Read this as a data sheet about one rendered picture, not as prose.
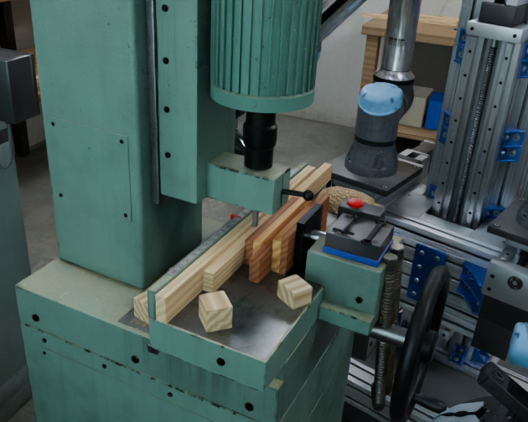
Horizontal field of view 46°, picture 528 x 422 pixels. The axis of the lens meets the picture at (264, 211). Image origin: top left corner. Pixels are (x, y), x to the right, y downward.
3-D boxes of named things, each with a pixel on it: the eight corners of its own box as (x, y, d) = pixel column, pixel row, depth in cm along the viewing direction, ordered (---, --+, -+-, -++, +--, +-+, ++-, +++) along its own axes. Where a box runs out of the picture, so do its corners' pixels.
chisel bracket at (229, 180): (271, 223, 111) (275, 180, 107) (204, 204, 116) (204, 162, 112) (289, 208, 117) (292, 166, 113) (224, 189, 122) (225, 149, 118)
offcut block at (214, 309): (231, 327, 97) (232, 306, 96) (206, 332, 96) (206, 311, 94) (223, 311, 101) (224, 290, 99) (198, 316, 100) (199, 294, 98)
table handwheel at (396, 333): (433, 316, 92) (467, 245, 116) (309, 276, 99) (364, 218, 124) (399, 465, 103) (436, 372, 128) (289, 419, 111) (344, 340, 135)
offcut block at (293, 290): (294, 289, 108) (296, 273, 106) (311, 302, 105) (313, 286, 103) (276, 295, 106) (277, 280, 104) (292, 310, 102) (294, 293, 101)
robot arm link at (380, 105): (349, 136, 171) (354, 89, 165) (361, 123, 182) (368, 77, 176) (391, 146, 167) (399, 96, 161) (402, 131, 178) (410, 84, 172)
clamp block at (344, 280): (373, 317, 107) (380, 274, 103) (301, 294, 112) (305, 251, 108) (397, 276, 119) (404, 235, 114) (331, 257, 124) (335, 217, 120)
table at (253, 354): (322, 419, 90) (326, 387, 87) (147, 348, 101) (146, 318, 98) (423, 239, 138) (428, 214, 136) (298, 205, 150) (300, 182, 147)
